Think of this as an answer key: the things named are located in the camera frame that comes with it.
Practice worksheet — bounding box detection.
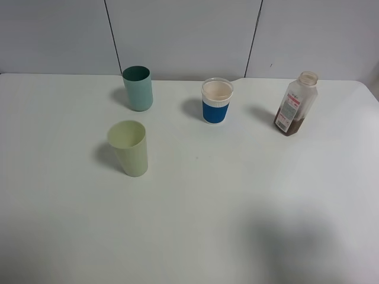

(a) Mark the teal plastic cup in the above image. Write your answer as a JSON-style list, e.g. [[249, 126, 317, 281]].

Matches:
[[122, 66, 153, 112]]

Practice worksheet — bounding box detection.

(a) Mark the clear plastic drink bottle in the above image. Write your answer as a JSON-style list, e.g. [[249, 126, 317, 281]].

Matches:
[[274, 71, 318, 136]]

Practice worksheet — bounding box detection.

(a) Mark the clear cup with blue sleeve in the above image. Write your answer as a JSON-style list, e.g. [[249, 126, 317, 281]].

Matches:
[[201, 78, 234, 124]]

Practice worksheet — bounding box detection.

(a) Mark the light green plastic cup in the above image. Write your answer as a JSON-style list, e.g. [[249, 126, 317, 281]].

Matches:
[[107, 120, 148, 177]]

